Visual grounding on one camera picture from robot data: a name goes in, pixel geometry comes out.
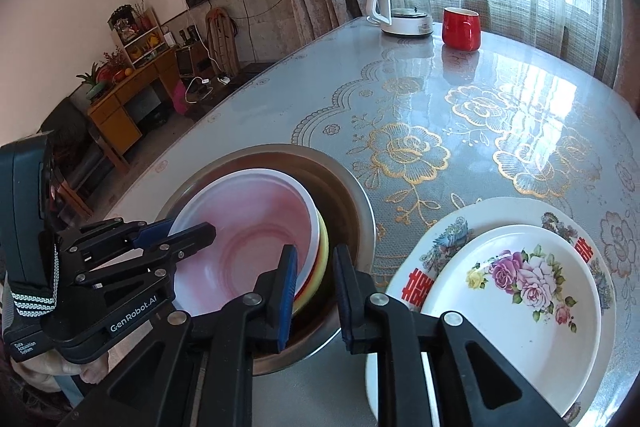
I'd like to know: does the stainless steel basin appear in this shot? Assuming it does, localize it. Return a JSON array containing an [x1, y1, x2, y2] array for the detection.
[[152, 146, 377, 380]]

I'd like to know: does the wooden chair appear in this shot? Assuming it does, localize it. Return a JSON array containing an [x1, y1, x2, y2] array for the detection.
[[462, 0, 493, 28]]

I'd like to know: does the pink bag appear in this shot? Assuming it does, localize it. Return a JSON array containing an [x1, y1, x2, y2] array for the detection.
[[172, 82, 190, 115]]

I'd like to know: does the red mug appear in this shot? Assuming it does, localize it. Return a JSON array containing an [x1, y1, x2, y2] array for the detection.
[[441, 7, 482, 52]]

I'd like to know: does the small shelf with ornaments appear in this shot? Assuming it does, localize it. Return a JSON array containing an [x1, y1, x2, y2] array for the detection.
[[109, 4, 168, 68]]

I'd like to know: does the lace table mat gold floral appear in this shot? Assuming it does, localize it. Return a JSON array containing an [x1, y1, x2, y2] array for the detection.
[[291, 59, 640, 288]]

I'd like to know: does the red bowl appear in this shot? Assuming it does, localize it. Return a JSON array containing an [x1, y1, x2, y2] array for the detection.
[[167, 168, 321, 315]]

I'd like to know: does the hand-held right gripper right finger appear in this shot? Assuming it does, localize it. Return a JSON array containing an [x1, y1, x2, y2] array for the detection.
[[332, 244, 571, 427]]

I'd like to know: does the yellow bowl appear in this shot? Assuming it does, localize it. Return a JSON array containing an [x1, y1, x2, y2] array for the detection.
[[292, 212, 330, 315]]

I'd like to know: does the wooden desk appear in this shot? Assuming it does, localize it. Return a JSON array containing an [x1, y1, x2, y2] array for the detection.
[[87, 52, 181, 175]]

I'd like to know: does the large white plate red print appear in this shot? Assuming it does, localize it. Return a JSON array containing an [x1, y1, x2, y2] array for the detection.
[[365, 196, 617, 425]]

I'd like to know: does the person's left hand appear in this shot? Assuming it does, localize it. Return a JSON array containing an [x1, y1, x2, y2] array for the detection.
[[15, 342, 108, 390]]

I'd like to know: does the small white floral plate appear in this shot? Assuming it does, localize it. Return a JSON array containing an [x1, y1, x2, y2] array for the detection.
[[420, 224, 602, 418]]

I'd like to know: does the potted plant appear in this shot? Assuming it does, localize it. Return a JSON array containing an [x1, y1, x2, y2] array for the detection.
[[77, 64, 108, 100]]

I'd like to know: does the white glass electric kettle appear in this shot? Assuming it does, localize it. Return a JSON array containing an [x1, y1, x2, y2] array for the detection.
[[366, 0, 435, 38]]

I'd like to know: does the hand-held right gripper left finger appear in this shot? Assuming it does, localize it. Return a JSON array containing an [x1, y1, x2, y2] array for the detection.
[[62, 244, 299, 427]]

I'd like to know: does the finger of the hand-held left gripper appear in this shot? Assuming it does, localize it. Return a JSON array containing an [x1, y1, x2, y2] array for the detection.
[[70, 222, 217, 290], [54, 217, 176, 259]]

